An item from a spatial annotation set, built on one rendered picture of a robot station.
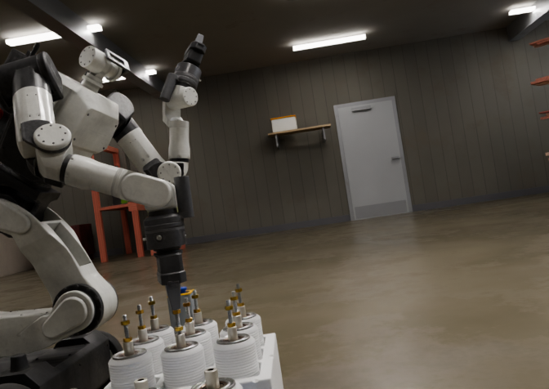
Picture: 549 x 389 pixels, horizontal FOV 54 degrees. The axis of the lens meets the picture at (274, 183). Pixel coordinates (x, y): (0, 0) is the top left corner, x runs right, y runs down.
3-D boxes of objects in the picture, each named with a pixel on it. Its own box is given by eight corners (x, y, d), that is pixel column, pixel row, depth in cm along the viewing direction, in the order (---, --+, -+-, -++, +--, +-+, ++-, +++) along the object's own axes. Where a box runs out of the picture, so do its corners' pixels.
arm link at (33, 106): (15, 150, 113) (8, 81, 126) (22, 190, 123) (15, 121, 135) (73, 145, 118) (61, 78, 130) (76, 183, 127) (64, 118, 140)
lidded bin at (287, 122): (298, 131, 994) (296, 118, 995) (297, 128, 956) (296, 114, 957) (274, 135, 997) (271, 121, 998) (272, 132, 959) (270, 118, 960)
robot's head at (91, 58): (71, 69, 155) (86, 42, 155) (98, 84, 164) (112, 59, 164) (83, 76, 152) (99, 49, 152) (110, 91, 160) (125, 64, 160)
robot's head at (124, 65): (87, 59, 159) (105, 44, 156) (109, 72, 166) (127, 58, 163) (90, 75, 156) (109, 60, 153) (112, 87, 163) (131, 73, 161)
